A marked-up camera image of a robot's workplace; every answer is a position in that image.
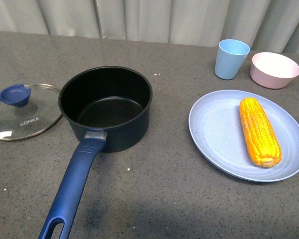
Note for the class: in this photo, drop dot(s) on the glass lid with blue knob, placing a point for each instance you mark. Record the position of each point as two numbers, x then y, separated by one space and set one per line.
28 110

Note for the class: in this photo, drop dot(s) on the yellow corn cob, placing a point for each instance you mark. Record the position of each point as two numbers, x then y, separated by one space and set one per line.
261 141

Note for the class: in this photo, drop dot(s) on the dark blue saucepan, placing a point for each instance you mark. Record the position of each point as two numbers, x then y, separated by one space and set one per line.
108 109

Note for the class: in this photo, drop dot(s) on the light blue plate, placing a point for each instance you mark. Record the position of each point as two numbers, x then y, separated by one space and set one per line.
215 127

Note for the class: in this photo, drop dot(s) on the light blue cup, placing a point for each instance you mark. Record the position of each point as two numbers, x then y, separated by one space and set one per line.
231 54

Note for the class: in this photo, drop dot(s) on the pink bowl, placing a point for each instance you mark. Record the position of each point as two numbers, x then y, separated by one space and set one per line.
273 70

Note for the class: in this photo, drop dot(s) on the grey curtain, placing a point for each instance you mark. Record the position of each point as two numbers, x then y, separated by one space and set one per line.
265 25

